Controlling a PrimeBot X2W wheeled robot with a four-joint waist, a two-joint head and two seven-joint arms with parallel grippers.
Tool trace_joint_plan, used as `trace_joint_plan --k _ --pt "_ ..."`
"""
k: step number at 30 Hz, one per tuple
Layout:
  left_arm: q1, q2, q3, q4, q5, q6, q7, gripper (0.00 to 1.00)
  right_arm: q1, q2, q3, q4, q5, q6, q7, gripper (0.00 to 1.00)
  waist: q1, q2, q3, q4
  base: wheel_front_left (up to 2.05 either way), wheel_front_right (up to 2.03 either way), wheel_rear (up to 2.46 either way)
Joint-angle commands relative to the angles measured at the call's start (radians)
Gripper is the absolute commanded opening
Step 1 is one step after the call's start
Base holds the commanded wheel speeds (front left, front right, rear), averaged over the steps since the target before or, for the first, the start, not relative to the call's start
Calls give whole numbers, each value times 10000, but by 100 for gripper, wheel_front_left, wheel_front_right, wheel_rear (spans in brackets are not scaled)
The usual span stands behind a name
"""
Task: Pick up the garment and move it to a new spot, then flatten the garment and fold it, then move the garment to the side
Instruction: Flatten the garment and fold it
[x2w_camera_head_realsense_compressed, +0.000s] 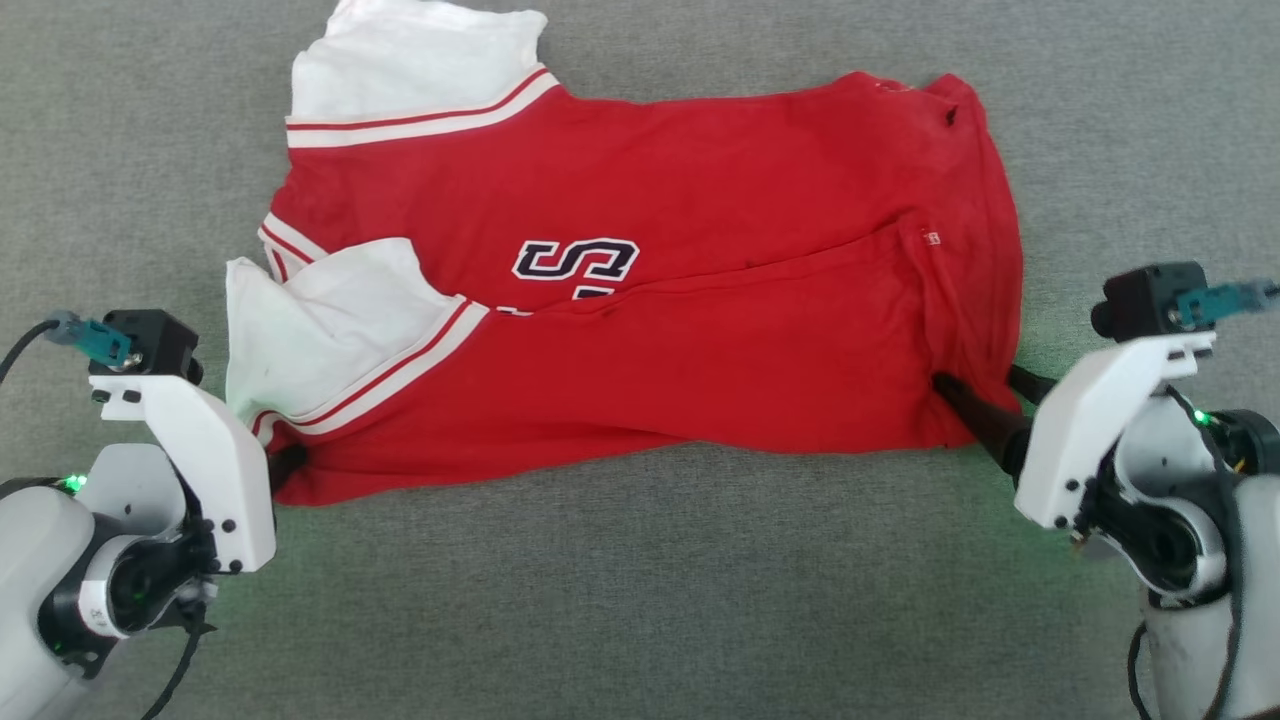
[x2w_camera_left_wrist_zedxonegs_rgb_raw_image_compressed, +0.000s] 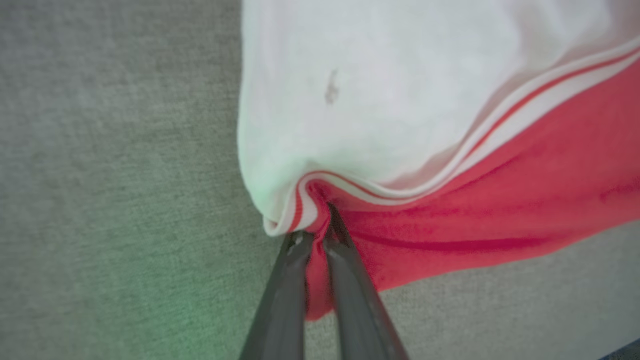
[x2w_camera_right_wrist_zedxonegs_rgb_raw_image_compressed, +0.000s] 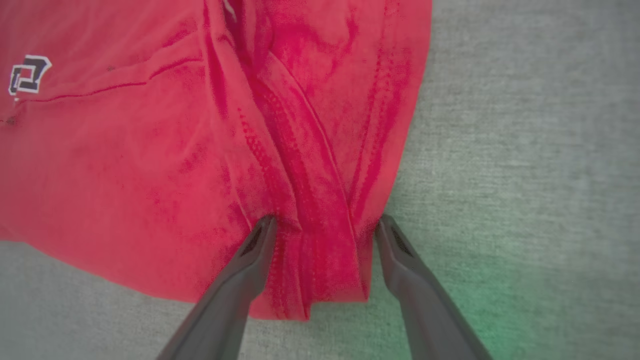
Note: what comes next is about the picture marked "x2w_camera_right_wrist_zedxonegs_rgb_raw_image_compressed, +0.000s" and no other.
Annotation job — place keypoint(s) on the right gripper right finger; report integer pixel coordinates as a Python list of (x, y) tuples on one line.
[(425, 300)]

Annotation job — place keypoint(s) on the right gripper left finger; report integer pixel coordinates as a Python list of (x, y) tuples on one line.
[(230, 295)]

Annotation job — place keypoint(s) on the red and white jersey shirt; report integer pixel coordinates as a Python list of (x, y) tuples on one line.
[(150, 150)]

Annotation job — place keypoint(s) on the grey fabric sofa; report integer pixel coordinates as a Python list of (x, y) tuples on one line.
[(525, 150)]

